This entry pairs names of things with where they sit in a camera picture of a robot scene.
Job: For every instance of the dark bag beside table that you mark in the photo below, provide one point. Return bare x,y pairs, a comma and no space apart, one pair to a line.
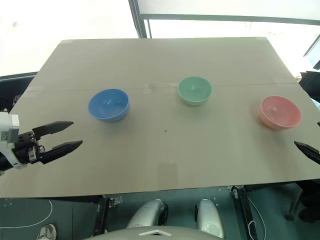
311,85

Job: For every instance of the silver robot leg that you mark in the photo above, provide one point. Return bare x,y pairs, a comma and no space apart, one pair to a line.
147,213
210,217

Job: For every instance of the silver robot left leg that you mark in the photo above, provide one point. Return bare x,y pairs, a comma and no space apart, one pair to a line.
147,213

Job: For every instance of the silver robot torso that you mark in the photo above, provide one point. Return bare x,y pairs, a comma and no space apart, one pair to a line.
150,235

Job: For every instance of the metal table bracket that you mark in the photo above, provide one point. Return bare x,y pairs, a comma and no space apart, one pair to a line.
115,201

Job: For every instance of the green bowl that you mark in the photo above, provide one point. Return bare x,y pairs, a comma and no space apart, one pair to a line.
195,91

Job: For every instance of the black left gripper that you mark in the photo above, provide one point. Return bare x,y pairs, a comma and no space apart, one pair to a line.
26,150

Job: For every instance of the black equipment beside table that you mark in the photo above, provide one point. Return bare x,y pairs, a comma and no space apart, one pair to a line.
15,87

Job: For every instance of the silver robot right leg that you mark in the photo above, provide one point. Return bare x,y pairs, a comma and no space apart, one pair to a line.
210,217

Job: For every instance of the black table leg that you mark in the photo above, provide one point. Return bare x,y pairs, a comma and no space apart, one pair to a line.
101,215
246,212

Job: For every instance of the grey window frame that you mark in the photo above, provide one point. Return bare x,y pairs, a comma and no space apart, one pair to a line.
225,17

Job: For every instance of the white sneaker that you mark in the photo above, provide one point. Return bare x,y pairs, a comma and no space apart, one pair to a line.
47,232

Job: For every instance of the red bowl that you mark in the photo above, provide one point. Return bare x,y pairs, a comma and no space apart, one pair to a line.
280,112

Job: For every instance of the blue bowl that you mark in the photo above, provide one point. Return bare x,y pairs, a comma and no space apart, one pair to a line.
108,106

